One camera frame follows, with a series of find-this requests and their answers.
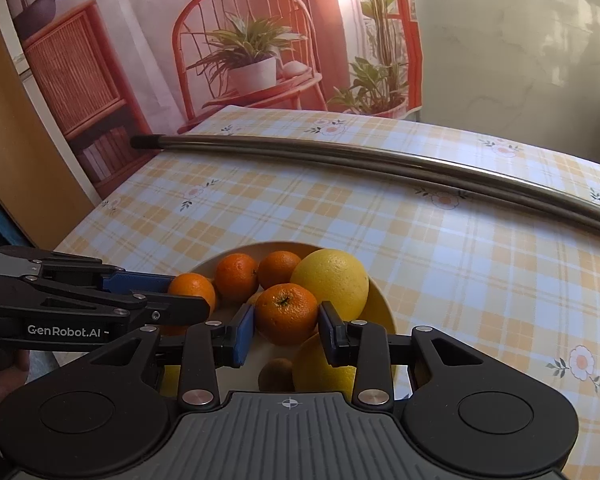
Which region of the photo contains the plaid floral tablecloth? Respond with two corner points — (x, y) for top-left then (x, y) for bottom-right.
(55, 105), (600, 480)

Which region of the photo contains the person's left hand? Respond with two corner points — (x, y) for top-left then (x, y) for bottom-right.
(0, 351), (31, 421)

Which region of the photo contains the cream yellow bowl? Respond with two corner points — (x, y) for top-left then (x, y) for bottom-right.
(180, 241), (396, 401)

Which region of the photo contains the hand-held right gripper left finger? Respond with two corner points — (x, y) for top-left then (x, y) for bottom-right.
(77, 304), (256, 406)

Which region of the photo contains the printed room scene backdrop cloth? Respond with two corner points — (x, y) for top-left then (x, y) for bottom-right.
(0, 0), (423, 196)

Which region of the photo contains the wooden panel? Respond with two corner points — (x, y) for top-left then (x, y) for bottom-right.
(0, 0), (96, 251)

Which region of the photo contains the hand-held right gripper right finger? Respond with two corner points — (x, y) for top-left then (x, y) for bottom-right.
(318, 301), (501, 405)

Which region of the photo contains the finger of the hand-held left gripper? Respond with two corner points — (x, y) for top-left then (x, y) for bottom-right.
(22, 277), (211, 333)
(0, 247), (176, 293)

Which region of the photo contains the brown kiwifruit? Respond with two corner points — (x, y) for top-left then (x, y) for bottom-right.
(258, 357), (296, 393)

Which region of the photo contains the large yellow grapefruit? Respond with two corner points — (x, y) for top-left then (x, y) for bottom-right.
(290, 248), (370, 322)
(292, 332), (358, 395)

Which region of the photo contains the tangerine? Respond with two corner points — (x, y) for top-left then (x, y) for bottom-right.
(215, 253), (259, 302)
(257, 251), (302, 290)
(167, 272), (217, 313)
(255, 283), (320, 346)

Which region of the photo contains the long steel bar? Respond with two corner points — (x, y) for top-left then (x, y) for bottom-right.
(131, 133), (600, 241)

